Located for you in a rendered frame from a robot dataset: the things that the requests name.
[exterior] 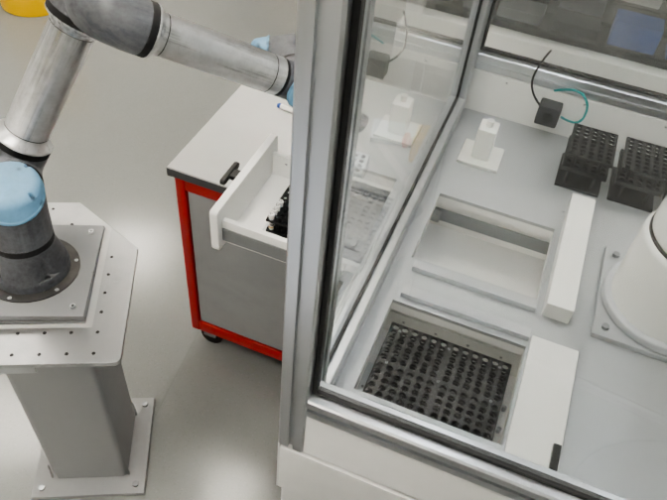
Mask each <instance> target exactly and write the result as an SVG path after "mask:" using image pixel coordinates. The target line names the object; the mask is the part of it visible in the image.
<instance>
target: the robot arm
mask: <svg viewBox="0 0 667 500"><path fill-rule="evenodd" d="M45 7H46V9H47V11H48V13H49V15H50V17H49V19H48V21H47V23H46V26H45V28H44V30H43V33H42V34H41V36H40V39H39V41H38V43H37V46H36V48H35V50H34V53H33V55H32V57H31V60H30V62H29V64H28V67H27V69H26V71H25V74H24V76H23V78H22V81H21V83H20V85H19V88H18V90H17V92H16V94H15V97H14V99H13V101H12V104H11V106H10V108H9V111H8V113H7V115H6V118H3V119H0V289H1V290H3V291H5V292H7V293H11V294H16V295H31V294H36V293H40V292H43V291H46V290H48V289H50V288H52V287H54V286H55V285H57V284H58V283H59V282H61V281H62V280H63V279H64V278H65V276H66V275H67V273H68V271H69V268H70V258H69V254H68V251H67V249H66V248H65V246H64V245H63V243H62V242H61V240H60V239H59V238H58V237H57V235H56V234H55V232H54V228H53V224H52V220H51V216H50V212H49V207H48V202H47V197H46V190H45V184H44V179H43V170H44V167H45V165H46V162H47V160H48V158H49V156H50V154H51V152H52V150H53V143H52V141H51V139H50V136H51V134H52V132H53V129H54V127H55V125H56V123H57V121H58V119H59V117H60V115H61V113H62V110H63V108H64V106H65V104H66V102H67V99H68V97H69V94H70V92H71V90H72V88H73V86H74V84H75V82H76V80H77V78H78V75H79V73H80V71H81V69H82V67H83V65H84V63H85V61H86V58H87V56H88V54H89V52H90V50H91V48H92V46H93V44H94V42H95V40H97V41H99V42H101V43H103V44H105V45H107V46H110V47H112V48H114V49H117V50H120V51H123V52H125V53H128V54H131V55H134V56H137V57H140V58H144V59H145V58H147V57H149V56H151V55H154V56H157V57H160V58H163V59H166V60H168V61H171V62H174V63H179V64H182V65H185V66H188V67H191V68H194V69H197V70H200V71H203V72H206V73H209V74H212V75H215V76H218V77H221V78H224V79H227V80H230V81H233V82H236V83H239V84H242V85H245V86H248V87H251V88H254V89H257V90H260V91H263V92H266V93H269V94H272V95H274V96H277V97H280V98H283V99H286V100H287V101H288V103H289V105H290V106H292V107H293V93H294V70H295V46H296V33H291V34H283V35H275V36H270V35H268V36H267V37H262V38H257V39H254V40H253V41H252V43H251V45H249V44H247V43H244V42H241V41H239V40H236V39H233V38H231V37H228V36H227V35H224V34H221V33H219V32H216V31H214V30H211V29H208V28H206V27H203V26H200V25H198V24H195V23H193V22H190V21H187V20H185V19H182V18H179V17H177V16H174V15H172V14H169V13H166V12H164V9H163V7H162V5H161V4H160V3H158V2H155V1H153V0H46V2H45Z"/></svg>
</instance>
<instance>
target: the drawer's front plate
mask: <svg viewBox="0 0 667 500"><path fill-rule="evenodd" d="M274 152H278V136H277V135H274V134H270V135H269V136H268V137H267V139H266V140H265V141H264V142H263V144H262V145H261V146H260V147H259V149H258V150H257V151H256V153H255V154H254V155H253V156H252V158H251V159H250V160H249V161H248V163H247V164H246V165H245V167H244V168H243V169H242V170H241V172H240V173H239V174H238V175H237V177H236V178H235V179H234V181H233V182H232V183H231V184H230V186H229V187H228V188H227V189H226V191H225V192H224V193H223V195H222V196H221V197H220V198H219V200H218V201H217V202H216V203H215V205H214V206H213V207H212V209H211V210H210V212H209V223H210V236H211V247H212V248H214V249H217V250H220V249H221V248H222V246H223V245H224V244H225V241H223V240H222V220H223V218H224V217H227V218H229V219H232V220H235V221H237V220H238V219H239V217H240V216H241V215H242V213H243V212H244V211H245V209H246V208H247V206H248V205H249V204H250V202H251V201H252V200H253V198H254V197H255V195H256V194H257V193H258V192H259V191H260V190H261V188H262V187H263V186H264V184H265V183H266V181H267V180H268V179H269V177H270V176H271V175H272V169H273V153H274Z"/></svg>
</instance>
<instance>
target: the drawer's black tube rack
mask: <svg viewBox="0 0 667 500"><path fill-rule="evenodd" d="M288 210H289V200H288V202H287V203H286V205H285V206H284V208H283V209H282V211H281V212H280V213H279V215H278V216H276V219H275V221H274V224H275V225H274V229H273V230H270V229H269V225H268V226H267V228H266V231H267V232H270V233H273V234H276V235H278V236H281V237H284V238H287V234H288ZM281 216H282V217H281Z"/></svg>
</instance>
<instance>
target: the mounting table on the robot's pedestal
mask: <svg viewBox="0 0 667 500"><path fill-rule="evenodd" d="M48 207H49V212H50V216H51V220H52V224H53V225H104V228H111V233H110V238H109V244H108V249H107V254H106V259H105V264H104V269H103V274H102V279H101V284H100V290H99V295H98V300H97V305H96V310H95V315H94V320H93V325H92V327H62V328H3V329H0V374H21V373H37V370H36V368H39V367H81V366H116V365H118V364H120V363H121V360H122V354H123V348H124V341H125V335H126V328H127V322H128V315H129V310H130V303H131V297H132V290H133V284H134V277H135V271H136V264H137V258H138V248H137V247H135V246H134V245H133V244H132V243H130V242H129V241H128V240H127V239H125V238H124V237H123V236H122V235H120V234H119V233H118V232H117V231H115V230H114V229H113V228H112V227H110V226H109V225H108V224H106V223H105V222H104V221H103V220H101V219H100V218H99V217H98V216H96V215H95V214H94V213H93V212H91V211H90V210H89V209H88V208H86V207H85V206H84V205H83V204H81V203H80V202H48Z"/></svg>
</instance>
